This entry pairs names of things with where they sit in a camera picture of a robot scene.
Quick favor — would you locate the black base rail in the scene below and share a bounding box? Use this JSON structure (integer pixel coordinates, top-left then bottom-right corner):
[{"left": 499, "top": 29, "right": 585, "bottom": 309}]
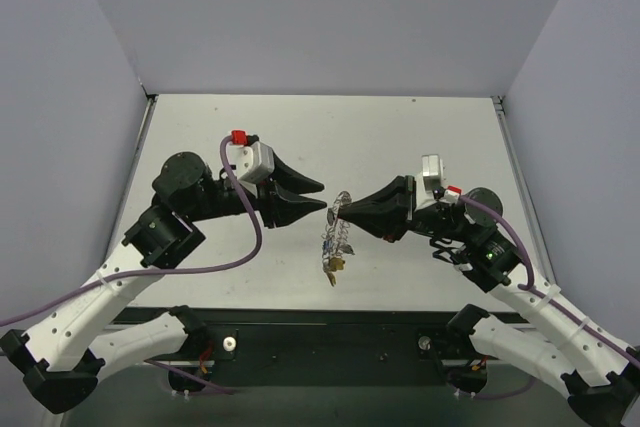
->
[{"left": 124, "top": 306, "right": 531, "bottom": 388}]

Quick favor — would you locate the large metal keyring band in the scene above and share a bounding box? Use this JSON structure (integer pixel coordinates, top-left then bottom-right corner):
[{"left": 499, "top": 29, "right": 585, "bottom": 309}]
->
[{"left": 321, "top": 191, "right": 355, "bottom": 271}]

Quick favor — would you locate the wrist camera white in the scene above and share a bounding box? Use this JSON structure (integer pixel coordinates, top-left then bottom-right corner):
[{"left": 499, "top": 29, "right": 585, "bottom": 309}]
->
[
  {"left": 231, "top": 130, "right": 275, "bottom": 185},
  {"left": 415, "top": 154, "right": 461, "bottom": 210}
]

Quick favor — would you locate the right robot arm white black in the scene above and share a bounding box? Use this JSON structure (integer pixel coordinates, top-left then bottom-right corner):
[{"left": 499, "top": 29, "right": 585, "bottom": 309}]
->
[{"left": 338, "top": 176, "right": 639, "bottom": 426}]

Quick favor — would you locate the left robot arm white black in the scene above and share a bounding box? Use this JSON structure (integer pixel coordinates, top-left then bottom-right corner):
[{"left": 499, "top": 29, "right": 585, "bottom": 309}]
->
[{"left": 1, "top": 142, "right": 327, "bottom": 414}]

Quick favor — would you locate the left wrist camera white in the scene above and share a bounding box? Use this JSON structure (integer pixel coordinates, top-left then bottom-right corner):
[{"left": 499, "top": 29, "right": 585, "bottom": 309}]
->
[{"left": 231, "top": 130, "right": 275, "bottom": 185}]

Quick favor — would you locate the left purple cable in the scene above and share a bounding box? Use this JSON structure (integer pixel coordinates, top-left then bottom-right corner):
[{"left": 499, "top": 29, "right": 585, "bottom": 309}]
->
[{"left": 0, "top": 134, "right": 265, "bottom": 328}]

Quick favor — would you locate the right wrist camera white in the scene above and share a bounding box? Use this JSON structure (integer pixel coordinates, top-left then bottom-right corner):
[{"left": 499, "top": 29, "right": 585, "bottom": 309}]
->
[{"left": 415, "top": 154, "right": 461, "bottom": 210}]

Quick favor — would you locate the yellow key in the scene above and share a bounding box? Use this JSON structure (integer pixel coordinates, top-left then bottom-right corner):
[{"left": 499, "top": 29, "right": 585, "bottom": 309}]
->
[{"left": 323, "top": 257, "right": 345, "bottom": 287}]

